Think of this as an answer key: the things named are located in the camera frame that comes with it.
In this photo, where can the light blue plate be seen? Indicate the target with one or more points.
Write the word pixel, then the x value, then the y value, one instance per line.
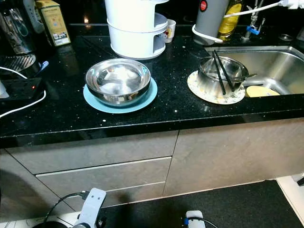
pixel 118 110

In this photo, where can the large steel bowl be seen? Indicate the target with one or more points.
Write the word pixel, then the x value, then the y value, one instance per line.
pixel 118 83

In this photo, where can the black power strip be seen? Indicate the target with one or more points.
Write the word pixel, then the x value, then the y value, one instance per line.
pixel 26 89

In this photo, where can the white blue USB plug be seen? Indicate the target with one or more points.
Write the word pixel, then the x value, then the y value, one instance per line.
pixel 43 66

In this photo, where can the chrome coffee machine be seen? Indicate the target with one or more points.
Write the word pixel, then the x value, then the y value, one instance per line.
pixel 16 33

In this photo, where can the yellow tea box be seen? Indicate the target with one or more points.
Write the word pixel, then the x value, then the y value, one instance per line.
pixel 54 23

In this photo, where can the white tiered rack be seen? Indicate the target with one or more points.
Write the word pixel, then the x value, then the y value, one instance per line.
pixel 133 40

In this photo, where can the black floor mat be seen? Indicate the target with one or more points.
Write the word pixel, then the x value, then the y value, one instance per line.
pixel 152 211

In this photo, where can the white printed mug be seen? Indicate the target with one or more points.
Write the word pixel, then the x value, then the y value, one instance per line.
pixel 169 31

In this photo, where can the floral print plate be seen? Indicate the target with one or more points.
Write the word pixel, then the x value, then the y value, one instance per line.
pixel 194 85

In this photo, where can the steel pot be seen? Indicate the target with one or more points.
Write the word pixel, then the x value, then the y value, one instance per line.
pixel 209 84

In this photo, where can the black chopstick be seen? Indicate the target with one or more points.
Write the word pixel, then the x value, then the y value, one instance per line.
pixel 218 73
pixel 225 71

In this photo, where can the grey water filter canister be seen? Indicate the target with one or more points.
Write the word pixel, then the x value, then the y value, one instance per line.
pixel 209 21

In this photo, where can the grey cabinet door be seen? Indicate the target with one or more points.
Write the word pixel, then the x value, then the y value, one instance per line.
pixel 232 152

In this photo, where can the yellow oil bottle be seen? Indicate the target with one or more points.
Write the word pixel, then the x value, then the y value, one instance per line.
pixel 229 26

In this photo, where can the steel spoon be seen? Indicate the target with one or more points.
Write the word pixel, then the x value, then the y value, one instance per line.
pixel 247 76

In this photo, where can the chrome faucet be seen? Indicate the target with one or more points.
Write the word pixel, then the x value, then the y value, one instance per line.
pixel 252 29

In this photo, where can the stainless steel sink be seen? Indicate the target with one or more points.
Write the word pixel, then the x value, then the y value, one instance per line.
pixel 270 69

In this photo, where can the steel drain plug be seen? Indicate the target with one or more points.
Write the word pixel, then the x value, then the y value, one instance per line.
pixel 286 37

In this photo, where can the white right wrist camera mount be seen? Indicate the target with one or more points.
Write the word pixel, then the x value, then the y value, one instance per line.
pixel 195 219

